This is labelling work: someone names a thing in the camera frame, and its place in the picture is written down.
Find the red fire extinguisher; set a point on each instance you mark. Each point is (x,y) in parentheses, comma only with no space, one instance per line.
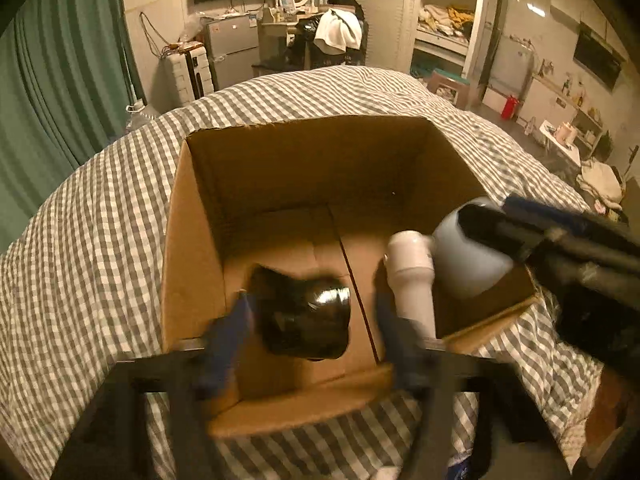
(510,107)

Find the black bag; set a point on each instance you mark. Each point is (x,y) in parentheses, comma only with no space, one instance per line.
(347,4)

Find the white open wardrobe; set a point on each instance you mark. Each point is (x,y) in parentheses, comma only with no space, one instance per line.
(440,50)

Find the green curtain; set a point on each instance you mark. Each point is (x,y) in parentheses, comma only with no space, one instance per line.
(55,85)

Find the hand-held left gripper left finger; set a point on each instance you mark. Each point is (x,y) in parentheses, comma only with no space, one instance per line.
(226,336)

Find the grey checked blanket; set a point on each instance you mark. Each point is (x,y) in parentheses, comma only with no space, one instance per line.
(90,240)

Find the pile of clothes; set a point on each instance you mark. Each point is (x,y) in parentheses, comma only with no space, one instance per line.
(445,19)

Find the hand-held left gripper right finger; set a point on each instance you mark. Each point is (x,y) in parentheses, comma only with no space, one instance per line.
(396,340)

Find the person's right forearm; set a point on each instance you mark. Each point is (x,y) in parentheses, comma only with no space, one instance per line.
(605,412)

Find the clear water jug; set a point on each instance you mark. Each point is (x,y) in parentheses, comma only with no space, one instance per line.
(140,119)

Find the brown cardboard box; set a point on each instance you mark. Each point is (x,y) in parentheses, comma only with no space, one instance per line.
(280,185)

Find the white towel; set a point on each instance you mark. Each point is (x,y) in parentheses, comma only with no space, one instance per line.
(336,30)

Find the white suitcase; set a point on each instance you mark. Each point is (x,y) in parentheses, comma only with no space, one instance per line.
(187,77)

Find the cream cloth pile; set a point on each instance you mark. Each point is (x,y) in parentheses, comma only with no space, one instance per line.
(600,182)

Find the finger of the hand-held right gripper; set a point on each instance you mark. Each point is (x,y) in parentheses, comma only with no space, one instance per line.
(492,232)
(545,216)

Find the silver small refrigerator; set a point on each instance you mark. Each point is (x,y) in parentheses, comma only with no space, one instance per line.
(231,50)

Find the glossy black jar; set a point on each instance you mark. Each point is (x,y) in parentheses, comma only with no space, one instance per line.
(305,310)

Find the pale blue spray bottle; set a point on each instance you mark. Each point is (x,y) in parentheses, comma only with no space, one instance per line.
(470,265)

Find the small white table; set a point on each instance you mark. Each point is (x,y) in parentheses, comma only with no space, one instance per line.
(560,140)

